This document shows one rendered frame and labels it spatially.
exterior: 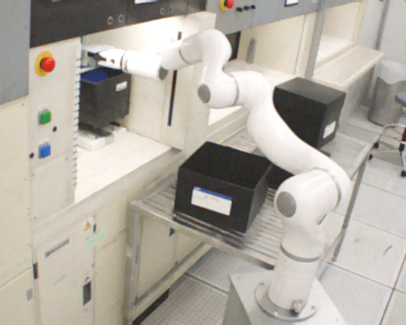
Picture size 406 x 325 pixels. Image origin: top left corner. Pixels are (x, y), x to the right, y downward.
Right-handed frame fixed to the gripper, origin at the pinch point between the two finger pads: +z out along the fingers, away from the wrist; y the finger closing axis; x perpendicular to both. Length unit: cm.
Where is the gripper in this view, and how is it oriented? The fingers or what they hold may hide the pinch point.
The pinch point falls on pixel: (95, 52)
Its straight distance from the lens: 200.6
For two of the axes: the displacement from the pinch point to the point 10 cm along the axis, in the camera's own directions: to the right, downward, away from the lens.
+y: 5.0, -3.3, 8.0
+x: 1.3, -8.9, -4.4
